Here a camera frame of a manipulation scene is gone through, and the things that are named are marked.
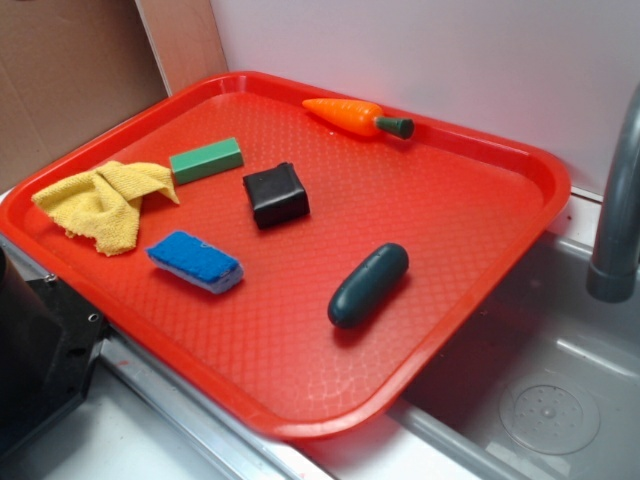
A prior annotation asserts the orange plastic carrot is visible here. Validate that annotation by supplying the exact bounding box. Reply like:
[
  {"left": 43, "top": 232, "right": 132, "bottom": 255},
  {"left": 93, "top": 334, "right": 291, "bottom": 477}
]
[{"left": 302, "top": 98, "right": 415, "bottom": 140}]

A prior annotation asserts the red plastic tray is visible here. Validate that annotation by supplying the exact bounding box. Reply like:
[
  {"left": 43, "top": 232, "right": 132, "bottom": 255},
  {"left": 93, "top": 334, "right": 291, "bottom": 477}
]
[{"left": 1, "top": 72, "right": 570, "bottom": 439}]

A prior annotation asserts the yellow microfiber cloth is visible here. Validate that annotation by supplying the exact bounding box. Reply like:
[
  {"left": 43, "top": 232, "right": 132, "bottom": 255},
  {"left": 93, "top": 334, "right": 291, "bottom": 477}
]
[{"left": 31, "top": 160, "right": 180, "bottom": 257}]

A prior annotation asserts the dark green plastic pickle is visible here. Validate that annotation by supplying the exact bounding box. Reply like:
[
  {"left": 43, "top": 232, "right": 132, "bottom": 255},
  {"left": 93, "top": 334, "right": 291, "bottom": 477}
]
[{"left": 327, "top": 243, "right": 409, "bottom": 329}]

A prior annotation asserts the grey toy sink basin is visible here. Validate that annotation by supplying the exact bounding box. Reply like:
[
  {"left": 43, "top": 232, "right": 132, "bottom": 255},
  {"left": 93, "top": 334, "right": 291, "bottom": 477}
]
[{"left": 304, "top": 234, "right": 639, "bottom": 479}]

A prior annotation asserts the blue sponge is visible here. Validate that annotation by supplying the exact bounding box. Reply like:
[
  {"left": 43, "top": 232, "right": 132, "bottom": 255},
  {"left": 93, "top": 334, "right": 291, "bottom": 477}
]
[{"left": 146, "top": 231, "right": 244, "bottom": 295}]

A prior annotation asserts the brown cardboard panel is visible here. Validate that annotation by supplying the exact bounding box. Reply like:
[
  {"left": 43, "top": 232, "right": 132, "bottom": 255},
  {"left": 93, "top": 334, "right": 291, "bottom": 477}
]
[{"left": 1, "top": 1, "right": 227, "bottom": 191}]

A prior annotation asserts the black rubber block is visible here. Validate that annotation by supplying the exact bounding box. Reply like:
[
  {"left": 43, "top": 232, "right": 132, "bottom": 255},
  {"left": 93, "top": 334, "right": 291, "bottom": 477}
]
[{"left": 243, "top": 162, "right": 310, "bottom": 230}]

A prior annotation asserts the green rectangular block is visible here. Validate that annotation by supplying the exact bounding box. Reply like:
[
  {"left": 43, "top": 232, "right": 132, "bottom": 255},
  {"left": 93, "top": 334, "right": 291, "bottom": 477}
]
[{"left": 170, "top": 138, "right": 244, "bottom": 185}]

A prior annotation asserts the grey faucet spout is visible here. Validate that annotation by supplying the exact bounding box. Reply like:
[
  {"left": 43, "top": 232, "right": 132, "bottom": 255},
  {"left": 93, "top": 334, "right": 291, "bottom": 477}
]
[{"left": 586, "top": 90, "right": 639, "bottom": 303}]

